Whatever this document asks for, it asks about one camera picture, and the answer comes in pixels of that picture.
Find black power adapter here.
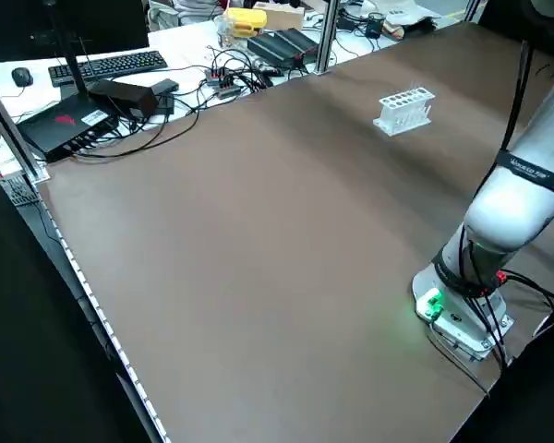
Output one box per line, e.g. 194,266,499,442
86,78,160,122

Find black monitor with stand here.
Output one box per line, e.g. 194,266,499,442
0,0,151,101

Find clear plastic beaker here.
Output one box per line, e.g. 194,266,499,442
213,16,237,48

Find dark round cup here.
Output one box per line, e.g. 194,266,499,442
366,12,386,40

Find tan cardboard box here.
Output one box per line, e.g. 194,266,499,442
252,1,306,31

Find beige printed bag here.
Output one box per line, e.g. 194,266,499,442
380,4,444,39

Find yellow plastic case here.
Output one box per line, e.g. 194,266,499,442
224,6,269,39

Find grey usb hub red plugs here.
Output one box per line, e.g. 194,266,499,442
204,66,242,99

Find small black block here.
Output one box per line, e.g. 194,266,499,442
152,93,176,117

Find black finned metal box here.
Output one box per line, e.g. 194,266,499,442
247,28,320,67

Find white test tube rack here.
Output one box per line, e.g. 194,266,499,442
372,86,438,138

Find black computer box red logo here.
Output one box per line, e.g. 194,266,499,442
16,97,121,164

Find upright aluminium post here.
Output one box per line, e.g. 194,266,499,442
314,0,341,75

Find black keyboard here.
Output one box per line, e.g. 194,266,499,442
47,49,169,88

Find grey perforated metal tray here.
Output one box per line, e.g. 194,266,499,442
0,176,42,208

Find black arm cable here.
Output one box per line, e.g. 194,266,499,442
498,39,535,153

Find black computer mouse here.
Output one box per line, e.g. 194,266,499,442
10,66,34,88

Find white cable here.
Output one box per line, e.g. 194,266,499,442
425,322,492,399

